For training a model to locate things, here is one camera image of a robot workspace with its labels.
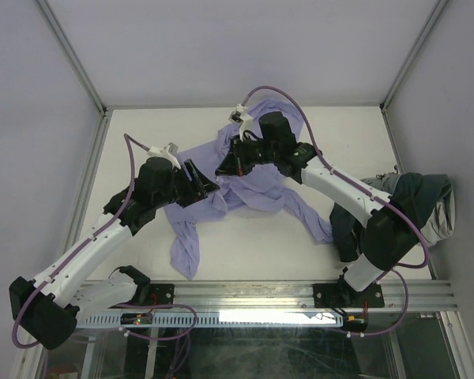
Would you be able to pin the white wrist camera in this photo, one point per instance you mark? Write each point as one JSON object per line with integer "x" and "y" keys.
{"x": 240, "y": 117}
{"x": 169, "y": 152}

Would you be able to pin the dark green grey jacket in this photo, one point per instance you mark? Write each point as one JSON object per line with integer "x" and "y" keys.
{"x": 434, "y": 203}

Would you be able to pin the aluminium frame post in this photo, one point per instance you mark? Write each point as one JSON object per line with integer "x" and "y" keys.
{"x": 47, "y": 13}
{"x": 424, "y": 33}

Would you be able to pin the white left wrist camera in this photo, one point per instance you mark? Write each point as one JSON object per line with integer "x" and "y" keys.
{"x": 169, "y": 152}

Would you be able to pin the lilac purple jacket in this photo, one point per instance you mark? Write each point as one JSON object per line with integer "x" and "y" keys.
{"x": 262, "y": 189}

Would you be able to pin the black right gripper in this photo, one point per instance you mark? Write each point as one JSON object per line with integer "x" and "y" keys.
{"x": 231, "y": 166}

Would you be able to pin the aluminium right frame post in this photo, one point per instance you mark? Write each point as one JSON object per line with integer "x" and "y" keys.
{"x": 424, "y": 33}

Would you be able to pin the aluminium mounting rail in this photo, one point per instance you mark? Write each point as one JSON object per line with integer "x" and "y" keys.
{"x": 416, "y": 295}

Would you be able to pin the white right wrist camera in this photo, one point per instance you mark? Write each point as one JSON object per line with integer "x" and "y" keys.
{"x": 240, "y": 117}

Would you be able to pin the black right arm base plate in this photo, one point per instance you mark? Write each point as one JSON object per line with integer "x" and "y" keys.
{"x": 340, "y": 295}

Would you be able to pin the white slotted cable duct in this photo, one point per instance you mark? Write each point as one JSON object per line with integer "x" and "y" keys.
{"x": 218, "y": 319}

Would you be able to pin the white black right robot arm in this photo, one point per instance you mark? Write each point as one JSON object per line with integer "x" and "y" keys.
{"x": 388, "y": 222}

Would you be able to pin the aluminium left frame post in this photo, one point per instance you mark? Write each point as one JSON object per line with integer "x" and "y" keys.
{"x": 47, "y": 13}

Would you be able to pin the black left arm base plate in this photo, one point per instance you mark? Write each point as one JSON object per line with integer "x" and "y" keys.
{"x": 158, "y": 295}

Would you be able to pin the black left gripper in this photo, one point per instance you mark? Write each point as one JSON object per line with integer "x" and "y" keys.
{"x": 204, "y": 185}

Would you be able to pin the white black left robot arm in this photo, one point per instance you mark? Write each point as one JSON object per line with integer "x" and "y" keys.
{"x": 49, "y": 306}

